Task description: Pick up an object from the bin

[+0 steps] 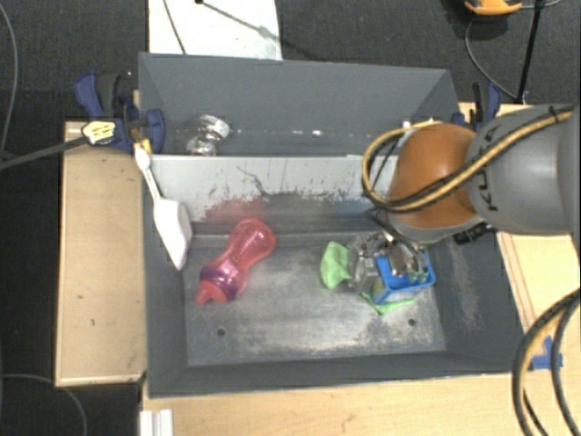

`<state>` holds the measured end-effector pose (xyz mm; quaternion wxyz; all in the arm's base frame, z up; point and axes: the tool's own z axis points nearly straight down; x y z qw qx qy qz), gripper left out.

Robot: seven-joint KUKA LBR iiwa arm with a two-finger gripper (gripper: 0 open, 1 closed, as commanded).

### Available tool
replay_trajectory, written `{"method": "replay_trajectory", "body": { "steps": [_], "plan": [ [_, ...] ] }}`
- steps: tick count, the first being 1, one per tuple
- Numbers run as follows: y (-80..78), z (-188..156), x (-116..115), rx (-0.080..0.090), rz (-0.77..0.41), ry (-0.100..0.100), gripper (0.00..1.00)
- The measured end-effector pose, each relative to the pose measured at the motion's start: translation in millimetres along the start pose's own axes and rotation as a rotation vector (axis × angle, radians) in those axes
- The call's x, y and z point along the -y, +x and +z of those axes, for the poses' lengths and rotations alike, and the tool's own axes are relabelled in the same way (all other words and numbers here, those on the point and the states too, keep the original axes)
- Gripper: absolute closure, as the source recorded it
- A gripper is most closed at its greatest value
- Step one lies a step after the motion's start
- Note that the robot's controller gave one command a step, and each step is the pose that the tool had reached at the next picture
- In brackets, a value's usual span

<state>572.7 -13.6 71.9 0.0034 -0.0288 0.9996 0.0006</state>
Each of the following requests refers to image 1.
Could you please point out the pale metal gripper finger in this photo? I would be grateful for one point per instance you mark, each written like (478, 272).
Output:
(365, 280)
(363, 251)

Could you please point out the green cloth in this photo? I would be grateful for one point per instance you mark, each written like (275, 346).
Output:
(335, 266)

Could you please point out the blue box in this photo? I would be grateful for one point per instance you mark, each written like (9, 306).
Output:
(399, 292)

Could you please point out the grey metal bin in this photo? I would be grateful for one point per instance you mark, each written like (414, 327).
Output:
(295, 325)

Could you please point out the pink plastic bottle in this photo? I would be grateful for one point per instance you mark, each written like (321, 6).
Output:
(243, 257)

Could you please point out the white plastic scoop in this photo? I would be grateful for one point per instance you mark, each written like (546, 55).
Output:
(172, 225)

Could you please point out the clear glass thing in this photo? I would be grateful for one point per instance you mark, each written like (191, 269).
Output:
(206, 134)

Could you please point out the pale wood board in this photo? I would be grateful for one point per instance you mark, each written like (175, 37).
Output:
(102, 266)

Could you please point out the black cylinder on white bracket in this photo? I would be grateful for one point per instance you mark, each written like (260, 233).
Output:
(473, 234)

